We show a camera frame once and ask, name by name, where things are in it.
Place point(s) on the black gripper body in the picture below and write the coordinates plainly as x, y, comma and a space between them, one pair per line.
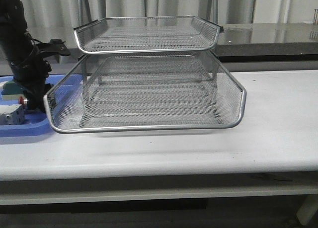
30, 67

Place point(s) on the red emergency stop button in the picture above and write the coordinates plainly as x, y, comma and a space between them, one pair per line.
23, 101

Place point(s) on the silver mesh tray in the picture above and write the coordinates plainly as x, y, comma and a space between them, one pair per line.
135, 107
145, 71
147, 34

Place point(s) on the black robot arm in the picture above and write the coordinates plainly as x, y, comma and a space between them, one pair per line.
13, 26

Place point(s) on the green electrical module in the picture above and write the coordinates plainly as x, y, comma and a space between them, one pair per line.
10, 90

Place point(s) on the white circuit breaker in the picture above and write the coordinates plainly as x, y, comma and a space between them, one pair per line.
12, 114

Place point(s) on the blue plastic tray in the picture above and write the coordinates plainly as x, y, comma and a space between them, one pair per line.
35, 123

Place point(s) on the grey stone counter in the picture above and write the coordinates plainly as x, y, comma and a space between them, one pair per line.
241, 47

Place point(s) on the white table leg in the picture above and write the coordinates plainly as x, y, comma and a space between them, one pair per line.
308, 209

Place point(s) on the silver wire rack frame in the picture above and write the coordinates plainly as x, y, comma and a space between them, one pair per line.
85, 15

